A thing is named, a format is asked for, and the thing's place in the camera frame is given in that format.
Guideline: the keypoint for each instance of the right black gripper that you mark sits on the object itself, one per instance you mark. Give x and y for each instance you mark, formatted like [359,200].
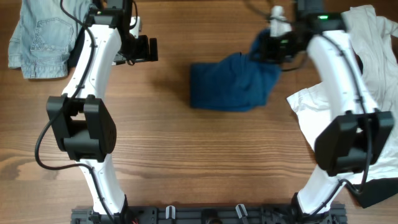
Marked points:
[266,51]

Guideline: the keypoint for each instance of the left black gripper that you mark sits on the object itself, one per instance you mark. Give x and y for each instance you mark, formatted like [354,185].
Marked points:
[143,53]

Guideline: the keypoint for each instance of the dark blue polo shirt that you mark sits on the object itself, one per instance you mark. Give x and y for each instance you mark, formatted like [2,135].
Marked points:
[237,83]

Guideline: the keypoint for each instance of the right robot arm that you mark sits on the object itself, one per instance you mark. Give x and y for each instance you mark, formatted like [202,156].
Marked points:
[358,130]

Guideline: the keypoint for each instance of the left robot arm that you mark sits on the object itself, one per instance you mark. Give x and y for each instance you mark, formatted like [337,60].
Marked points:
[79,119]

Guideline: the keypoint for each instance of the black folded garment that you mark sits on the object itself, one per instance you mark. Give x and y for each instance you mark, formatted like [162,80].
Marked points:
[77,46]

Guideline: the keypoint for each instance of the light blue denim jeans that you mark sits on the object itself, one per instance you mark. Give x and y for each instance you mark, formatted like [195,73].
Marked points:
[45,36]

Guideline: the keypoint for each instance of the white t-shirt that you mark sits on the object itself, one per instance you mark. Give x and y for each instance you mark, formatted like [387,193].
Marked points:
[371,40]

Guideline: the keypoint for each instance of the black garment under pile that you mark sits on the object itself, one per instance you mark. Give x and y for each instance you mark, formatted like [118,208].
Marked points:
[376,191]

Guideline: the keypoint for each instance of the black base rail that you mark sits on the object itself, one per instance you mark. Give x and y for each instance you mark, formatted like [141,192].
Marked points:
[266,214]

